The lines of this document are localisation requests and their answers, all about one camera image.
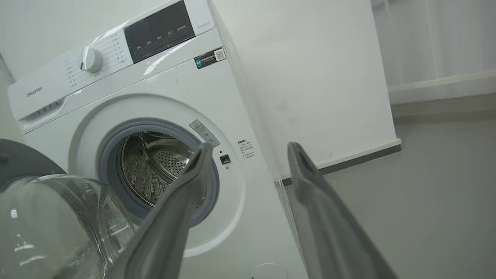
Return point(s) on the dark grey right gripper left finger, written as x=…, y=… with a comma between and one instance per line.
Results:
x=166, y=228

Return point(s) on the white front-load washing machine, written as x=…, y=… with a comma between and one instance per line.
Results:
x=162, y=100

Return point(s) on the stainless steel washer drum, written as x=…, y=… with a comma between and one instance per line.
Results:
x=153, y=166

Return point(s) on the white detergent drawer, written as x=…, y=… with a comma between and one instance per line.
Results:
x=38, y=101

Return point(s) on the grey rubber door gasket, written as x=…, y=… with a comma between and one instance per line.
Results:
x=112, y=170

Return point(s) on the washing machine glass door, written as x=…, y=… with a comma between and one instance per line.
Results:
x=46, y=224

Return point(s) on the black control display panel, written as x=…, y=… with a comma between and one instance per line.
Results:
x=159, y=31

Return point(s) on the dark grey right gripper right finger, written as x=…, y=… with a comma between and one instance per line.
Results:
x=329, y=232

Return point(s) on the white program dial knob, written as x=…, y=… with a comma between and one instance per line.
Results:
x=92, y=60

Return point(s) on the white round filter cover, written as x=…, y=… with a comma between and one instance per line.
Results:
x=268, y=271

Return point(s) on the grey warning label sticker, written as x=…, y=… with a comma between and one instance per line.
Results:
x=204, y=132

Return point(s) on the black door latch socket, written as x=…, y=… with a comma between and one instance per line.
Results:
x=224, y=159

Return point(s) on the black QR code sticker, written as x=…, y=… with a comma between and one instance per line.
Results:
x=209, y=58

